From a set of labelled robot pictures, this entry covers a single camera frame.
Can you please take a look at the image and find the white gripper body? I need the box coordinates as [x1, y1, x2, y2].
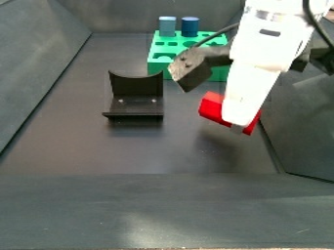
[221, 0, 334, 127]

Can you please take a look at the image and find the red hexagon prism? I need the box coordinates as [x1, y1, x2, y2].
[198, 91, 261, 136]

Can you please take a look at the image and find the dark blue cylinder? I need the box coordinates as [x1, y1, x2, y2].
[182, 17, 199, 37]

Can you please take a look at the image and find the grey-blue square block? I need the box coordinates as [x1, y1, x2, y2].
[159, 16, 177, 37]

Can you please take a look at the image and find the green shape sorter block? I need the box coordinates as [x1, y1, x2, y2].
[146, 30, 230, 82]

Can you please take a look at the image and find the black curved holder stand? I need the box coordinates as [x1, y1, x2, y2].
[102, 71, 165, 119]

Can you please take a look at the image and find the black camera cable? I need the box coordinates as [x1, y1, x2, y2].
[191, 0, 334, 50]

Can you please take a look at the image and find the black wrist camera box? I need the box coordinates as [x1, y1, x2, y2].
[167, 46, 233, 93]

